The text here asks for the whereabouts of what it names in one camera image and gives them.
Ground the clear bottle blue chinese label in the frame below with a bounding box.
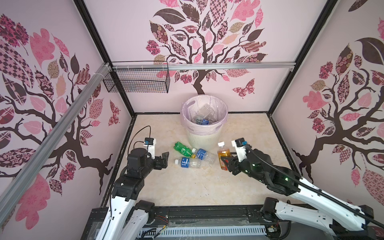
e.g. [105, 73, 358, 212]
[175, 157, 202, 169]

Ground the black wire mesh basket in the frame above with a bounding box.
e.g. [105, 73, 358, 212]
[103, 60, 171, 94]

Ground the pink plastic bin liner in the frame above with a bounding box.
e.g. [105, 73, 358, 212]
[181, 95, 228, 136]

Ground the rear aluminium rail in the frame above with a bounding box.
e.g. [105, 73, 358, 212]
[110, 61, 296, 71]

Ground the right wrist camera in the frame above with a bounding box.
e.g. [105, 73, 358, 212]
[232, 138, 247, 163]

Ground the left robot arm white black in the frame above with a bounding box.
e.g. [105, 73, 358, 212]
[96, 148, 170, 240]

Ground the aluminium rail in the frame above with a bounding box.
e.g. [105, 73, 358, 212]
[1, 63, 111, 224]
[110, 61, 296, 71]

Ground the white slotted cable duct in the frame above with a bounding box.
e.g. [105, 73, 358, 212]
[137, 226, 267, 240]

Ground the white ribbed waste bin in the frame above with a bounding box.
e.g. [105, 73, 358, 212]
[187, 130, 222, 151]

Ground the clear square bottle green band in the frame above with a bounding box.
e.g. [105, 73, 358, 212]
[196, 104, 216, 124]

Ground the red gold label bottle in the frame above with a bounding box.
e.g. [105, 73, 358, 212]
[218, 142, 231, 171]

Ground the clear bottle blue sweat label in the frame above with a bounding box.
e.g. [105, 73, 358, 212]
[192, 148, 215, 164]

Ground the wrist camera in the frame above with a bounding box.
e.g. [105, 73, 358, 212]
[232, 138, 247, 163]
[144, 138, 156, 160]

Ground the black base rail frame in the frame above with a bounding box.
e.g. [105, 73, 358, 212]
[80, 203, 341, 240]

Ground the large clear bottle blue label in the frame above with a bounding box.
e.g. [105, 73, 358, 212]
[195, 118, 210, 126]

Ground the left aluminium rail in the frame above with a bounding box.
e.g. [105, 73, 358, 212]
[1, 63, 111, 224]

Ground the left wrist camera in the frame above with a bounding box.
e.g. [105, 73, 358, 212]
[144, 138, 156, 160]

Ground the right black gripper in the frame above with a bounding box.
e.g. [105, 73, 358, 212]
[220, 150, 266, 184]

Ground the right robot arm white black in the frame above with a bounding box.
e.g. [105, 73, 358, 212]
[220, 145, 377, 240]

